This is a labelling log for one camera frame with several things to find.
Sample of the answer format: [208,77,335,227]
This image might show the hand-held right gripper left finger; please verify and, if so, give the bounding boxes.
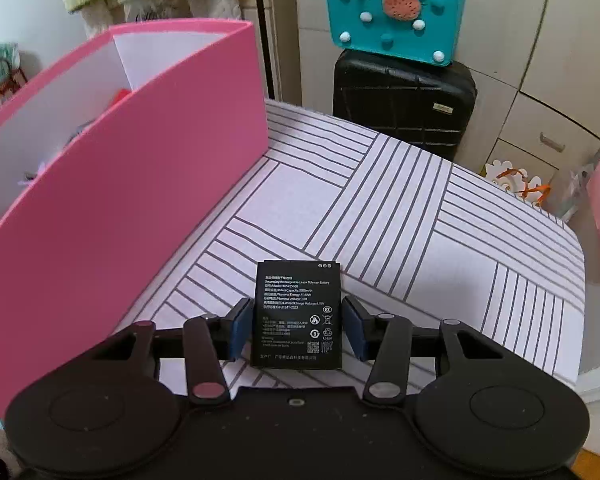
[87,297,255,407]

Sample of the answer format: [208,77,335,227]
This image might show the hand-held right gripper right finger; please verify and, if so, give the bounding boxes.
[341,294,506,407]

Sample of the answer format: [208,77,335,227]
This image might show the black battery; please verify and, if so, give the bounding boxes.
[250,259,342,371]

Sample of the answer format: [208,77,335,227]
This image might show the pink cardboard box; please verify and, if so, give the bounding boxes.
[0,20,268,418]

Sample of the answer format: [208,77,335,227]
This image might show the striped white tablecloth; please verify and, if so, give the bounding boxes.
[115,99,587,396]

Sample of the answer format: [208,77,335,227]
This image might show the black suitcase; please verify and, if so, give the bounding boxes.
[332,50,477,162]

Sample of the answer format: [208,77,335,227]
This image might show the translucent plastic bag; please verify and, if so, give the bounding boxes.
[550,160,596,223]

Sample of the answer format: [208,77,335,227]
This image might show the teal felt handbag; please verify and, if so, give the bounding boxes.
[324,0,467,67]

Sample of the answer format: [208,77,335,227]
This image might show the beige wardrobe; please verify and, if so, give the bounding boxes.
[257,0,600,221]

